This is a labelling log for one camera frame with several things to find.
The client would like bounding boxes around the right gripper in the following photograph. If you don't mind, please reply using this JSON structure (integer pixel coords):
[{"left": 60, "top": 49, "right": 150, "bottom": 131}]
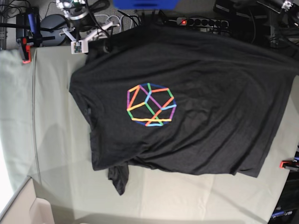
[{"left": 70, "top": 18, "right": 103, "bottom": 40}]

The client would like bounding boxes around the dark grey t-shirt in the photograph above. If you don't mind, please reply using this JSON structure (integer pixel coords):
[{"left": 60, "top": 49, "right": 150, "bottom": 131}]
[{"left": 69, "top": 26, "right": 299, "bottom": 195}]

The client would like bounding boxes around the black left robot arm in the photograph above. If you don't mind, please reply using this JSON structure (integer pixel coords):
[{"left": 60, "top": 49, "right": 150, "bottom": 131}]
[{"left": 256, "top": 0, "right": 299, "bottom": 14}]

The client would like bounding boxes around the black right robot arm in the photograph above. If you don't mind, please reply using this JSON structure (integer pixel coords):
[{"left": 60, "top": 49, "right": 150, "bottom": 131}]
[{"left": 56, "top": 0, "right": 97, "bottom": 42}]

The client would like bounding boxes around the round dark stand base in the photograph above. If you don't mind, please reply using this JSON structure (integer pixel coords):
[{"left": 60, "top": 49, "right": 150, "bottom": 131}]
[{"left": 40, "top": 14, "right": 69, "bottom": 47}]

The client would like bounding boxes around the blue plastic box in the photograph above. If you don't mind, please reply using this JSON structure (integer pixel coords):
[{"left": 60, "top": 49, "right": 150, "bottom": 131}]
[{"left": 113, "top": 0, "right": 178, "bottom": 10}]

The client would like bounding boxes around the red black clamp left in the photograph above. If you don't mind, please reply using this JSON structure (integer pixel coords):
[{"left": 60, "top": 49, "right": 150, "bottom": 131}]
[{"left": 16, "top": 7, "right": 42, "bottom": 63}]

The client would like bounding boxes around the red black clamp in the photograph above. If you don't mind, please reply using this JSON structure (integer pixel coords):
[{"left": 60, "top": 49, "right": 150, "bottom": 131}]
[
  {"left": 280, "top": 146, "right": 299, "bottom": 172},
  {"left": 16, "top": 7, "right": 42, "bottom": 63}
]

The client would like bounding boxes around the black power strip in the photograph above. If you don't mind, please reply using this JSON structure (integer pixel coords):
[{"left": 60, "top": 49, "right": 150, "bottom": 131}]
[{"left": 176, "top": 17, "right": 229, "bottom": 29}]

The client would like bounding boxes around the light green table cloth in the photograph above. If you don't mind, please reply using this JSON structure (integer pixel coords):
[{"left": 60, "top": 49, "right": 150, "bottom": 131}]
[{"left": 0, "top": 47, "right": 299, "bottom": 224}]

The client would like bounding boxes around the beige plastic bin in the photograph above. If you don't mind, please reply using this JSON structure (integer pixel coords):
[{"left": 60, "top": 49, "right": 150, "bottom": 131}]
[{"left": 0, "top": 176, "right": 55, "bottom": 224}]

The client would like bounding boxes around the red black clamp right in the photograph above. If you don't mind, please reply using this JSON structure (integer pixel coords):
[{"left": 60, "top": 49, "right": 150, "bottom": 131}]
[{"left": 280, "top": 146, "right": 299, "bottom": 172}]

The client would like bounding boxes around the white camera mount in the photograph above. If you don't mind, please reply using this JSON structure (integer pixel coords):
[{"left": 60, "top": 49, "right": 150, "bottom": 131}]
[{"left": 59, "top": 21, "right": 120, "bottom": 55}]

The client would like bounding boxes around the grey looped cable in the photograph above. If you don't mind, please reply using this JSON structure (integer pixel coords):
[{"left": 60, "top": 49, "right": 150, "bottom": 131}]
[{"left": 93, "top": 14, "right": 141, "bottom": 30}]

